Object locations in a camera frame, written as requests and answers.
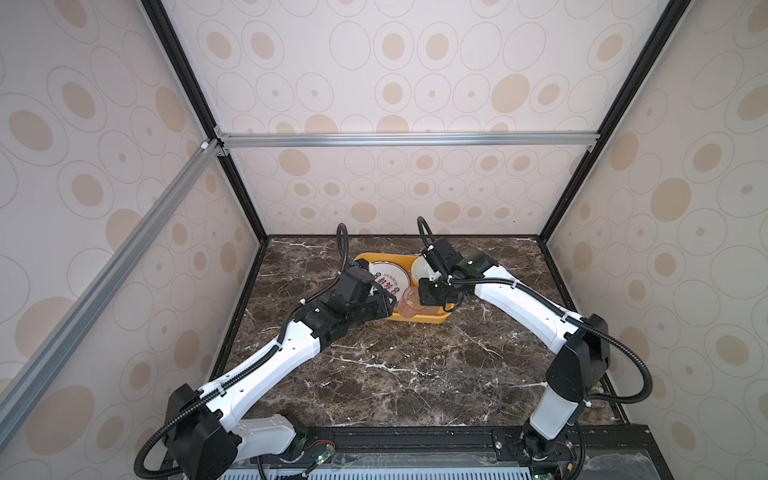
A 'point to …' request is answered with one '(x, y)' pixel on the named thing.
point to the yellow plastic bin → (404, 260)
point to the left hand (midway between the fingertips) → (402, 298)
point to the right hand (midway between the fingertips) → (422, 298)
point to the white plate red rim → (392, 275)
